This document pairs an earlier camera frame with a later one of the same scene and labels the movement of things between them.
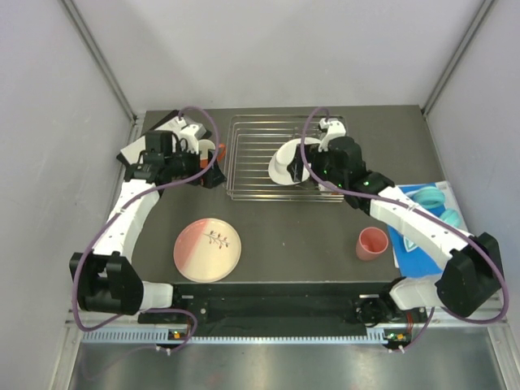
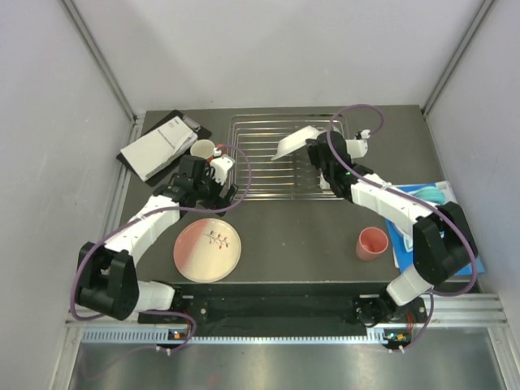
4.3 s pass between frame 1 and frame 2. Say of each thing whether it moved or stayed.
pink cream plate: stayed
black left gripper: moved
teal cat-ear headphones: stayed
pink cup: stayed
